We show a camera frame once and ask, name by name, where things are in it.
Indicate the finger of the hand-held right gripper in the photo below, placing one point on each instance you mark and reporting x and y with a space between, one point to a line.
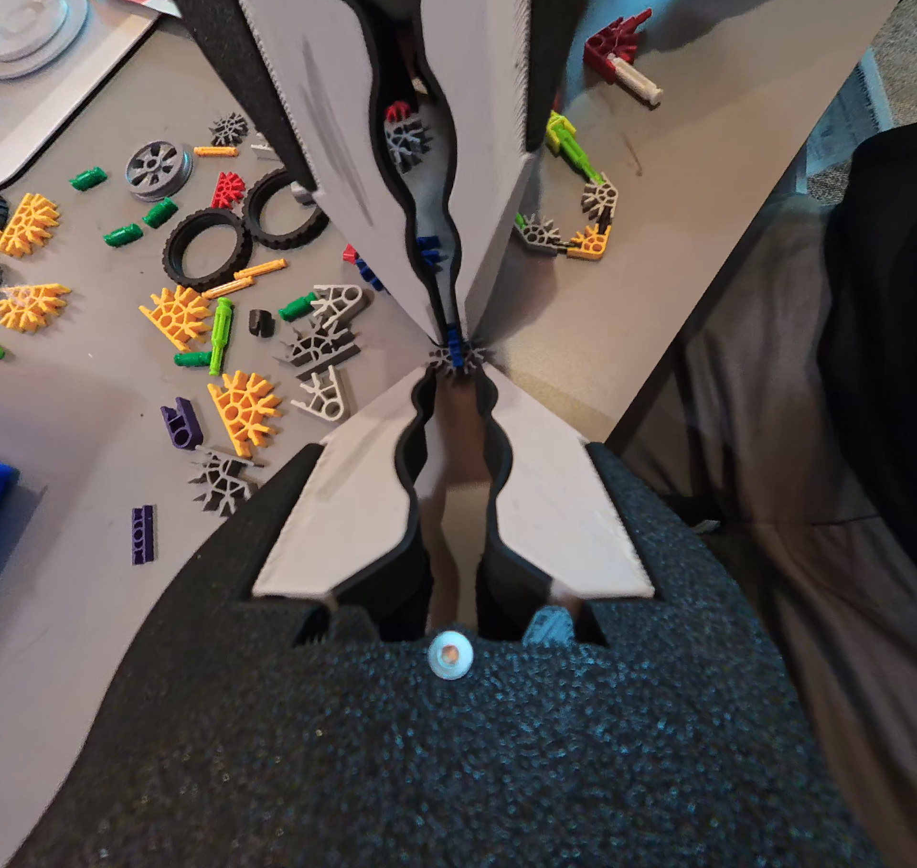
487 94
315 94

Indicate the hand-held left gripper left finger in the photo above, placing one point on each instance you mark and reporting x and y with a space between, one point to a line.
344 517

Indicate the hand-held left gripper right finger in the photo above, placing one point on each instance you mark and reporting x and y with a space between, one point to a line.
566 517

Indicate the short yellow rod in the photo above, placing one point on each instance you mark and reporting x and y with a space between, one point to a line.
228 288
215 151
259 270

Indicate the short blue rod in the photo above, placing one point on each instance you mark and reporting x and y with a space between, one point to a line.
453 348

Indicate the blue plastic bin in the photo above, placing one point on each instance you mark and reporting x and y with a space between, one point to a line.
7 485

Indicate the light grey fan connector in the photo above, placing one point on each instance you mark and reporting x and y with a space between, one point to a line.
351 295
263 148
329 402

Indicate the small red snowflake connector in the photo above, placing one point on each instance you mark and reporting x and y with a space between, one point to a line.
396 112

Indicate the small dark snowflake connector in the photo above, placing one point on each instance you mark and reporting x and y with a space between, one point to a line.
229 128

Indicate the large black connector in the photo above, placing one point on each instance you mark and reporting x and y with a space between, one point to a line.
408 144

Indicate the grey spacer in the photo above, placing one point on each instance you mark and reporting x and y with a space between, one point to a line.
301 194

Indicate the dark grey connector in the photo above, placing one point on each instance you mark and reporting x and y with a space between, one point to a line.
222 481
315 352

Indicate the red half connector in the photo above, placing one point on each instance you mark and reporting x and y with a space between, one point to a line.
229 189

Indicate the red connector with white rod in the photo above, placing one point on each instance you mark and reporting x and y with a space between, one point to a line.
609 44

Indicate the black tyre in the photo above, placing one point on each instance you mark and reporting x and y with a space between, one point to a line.
252 219
172 259

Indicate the grey wheel hub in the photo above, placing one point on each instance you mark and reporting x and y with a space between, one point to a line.
157 169

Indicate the yellow half connector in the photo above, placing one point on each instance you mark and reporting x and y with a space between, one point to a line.
243 413
28 227
32 307
175 316

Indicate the blue connector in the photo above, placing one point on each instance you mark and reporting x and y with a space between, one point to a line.
428 252

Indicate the short green rod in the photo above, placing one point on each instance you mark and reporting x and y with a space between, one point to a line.
297 306
88 178
193 359
123 235
160 212

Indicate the purple clip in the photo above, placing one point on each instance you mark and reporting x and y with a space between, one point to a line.
179 427

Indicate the purple flat piece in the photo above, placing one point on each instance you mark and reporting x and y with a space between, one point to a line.
143 535

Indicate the black clip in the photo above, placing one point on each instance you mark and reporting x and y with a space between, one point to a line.
261 323

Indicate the lime green rod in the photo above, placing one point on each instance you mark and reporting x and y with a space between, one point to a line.
220 334

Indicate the printed paper sheet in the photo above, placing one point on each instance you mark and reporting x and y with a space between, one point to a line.
852 115

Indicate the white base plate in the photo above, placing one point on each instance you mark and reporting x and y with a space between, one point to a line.
43 94

